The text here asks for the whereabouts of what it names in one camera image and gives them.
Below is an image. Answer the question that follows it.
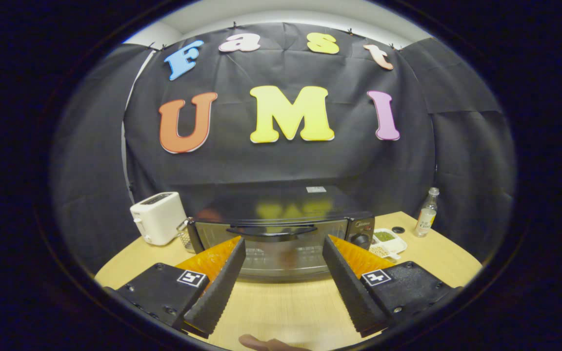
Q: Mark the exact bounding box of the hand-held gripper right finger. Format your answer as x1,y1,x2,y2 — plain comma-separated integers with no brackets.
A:
322,235,462,338

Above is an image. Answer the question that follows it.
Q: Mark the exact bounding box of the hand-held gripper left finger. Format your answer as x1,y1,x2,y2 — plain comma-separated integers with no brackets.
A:
103,236,246,339

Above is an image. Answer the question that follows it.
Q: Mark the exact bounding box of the black toaster oven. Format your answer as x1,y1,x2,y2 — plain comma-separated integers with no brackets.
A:
187,184,376,282

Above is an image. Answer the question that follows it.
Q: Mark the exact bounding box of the clear glass bottle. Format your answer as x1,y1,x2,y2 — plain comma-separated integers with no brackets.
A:
414,187,441,238

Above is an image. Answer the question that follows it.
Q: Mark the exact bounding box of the white divided seasoning dish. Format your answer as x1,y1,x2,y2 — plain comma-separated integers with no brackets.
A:
370,228,408,260

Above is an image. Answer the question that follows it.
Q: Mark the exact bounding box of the white bread toaster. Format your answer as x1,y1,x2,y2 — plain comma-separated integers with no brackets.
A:
130,192,188,246

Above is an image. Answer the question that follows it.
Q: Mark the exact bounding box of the small wire mesh basket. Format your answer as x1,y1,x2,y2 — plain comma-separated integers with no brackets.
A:
177,218,196,254

